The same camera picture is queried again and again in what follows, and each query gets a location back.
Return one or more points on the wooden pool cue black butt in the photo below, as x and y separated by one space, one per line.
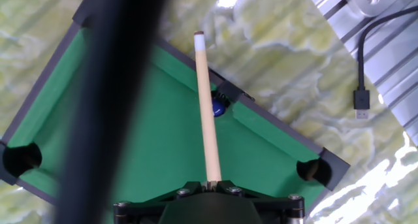
206 106

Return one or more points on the blue pool ball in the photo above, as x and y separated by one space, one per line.
218 107

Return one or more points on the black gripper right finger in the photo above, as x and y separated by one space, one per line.
267 202

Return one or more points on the mini green pool table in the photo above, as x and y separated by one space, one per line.
261 142

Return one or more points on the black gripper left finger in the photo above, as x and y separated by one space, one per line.
156 201

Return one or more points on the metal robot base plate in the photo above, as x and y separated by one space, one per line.
375 0

